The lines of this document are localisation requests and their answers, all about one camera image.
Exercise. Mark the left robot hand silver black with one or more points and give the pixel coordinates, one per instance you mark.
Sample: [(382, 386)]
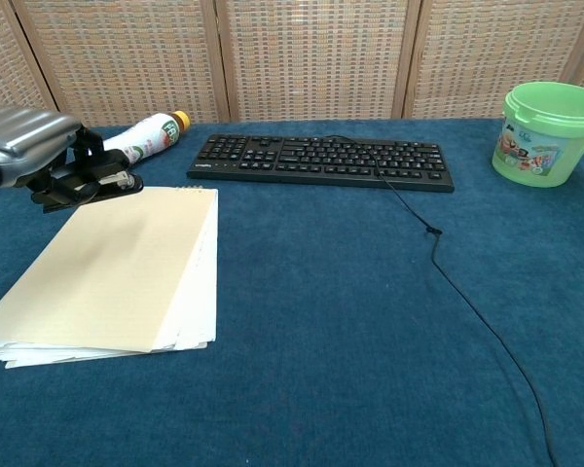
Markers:
[(24, 141)]

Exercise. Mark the black stapler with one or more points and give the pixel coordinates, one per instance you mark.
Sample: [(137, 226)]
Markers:
[(119, 180)]

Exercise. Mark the black computer keyboard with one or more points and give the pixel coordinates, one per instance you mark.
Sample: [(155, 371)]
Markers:
[(272, 155)]

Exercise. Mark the white drink bottle orange cap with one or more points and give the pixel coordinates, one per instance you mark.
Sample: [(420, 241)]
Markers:
[(151, 136)]

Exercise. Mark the cream spiral notepad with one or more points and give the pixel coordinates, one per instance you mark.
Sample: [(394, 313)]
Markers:
[(102, 272)]

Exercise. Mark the blue table cloth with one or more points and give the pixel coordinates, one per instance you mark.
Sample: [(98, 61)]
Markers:
[(321, 389)]

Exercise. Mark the green plastic bucket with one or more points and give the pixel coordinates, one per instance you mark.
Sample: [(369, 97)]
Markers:
[(540, 146)]

